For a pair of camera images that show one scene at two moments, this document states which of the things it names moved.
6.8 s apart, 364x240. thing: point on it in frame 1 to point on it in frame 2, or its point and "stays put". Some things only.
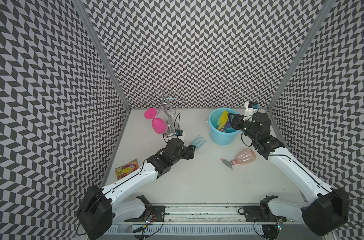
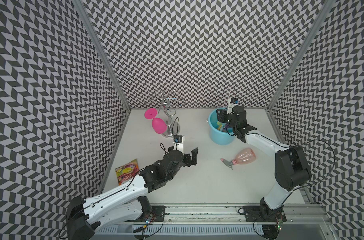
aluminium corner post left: x=80 y=5 stays put
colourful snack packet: x=123 y=171 stays put
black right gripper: x=236 y=120 to x=221 y=115
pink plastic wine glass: x=158 y=125 stays put
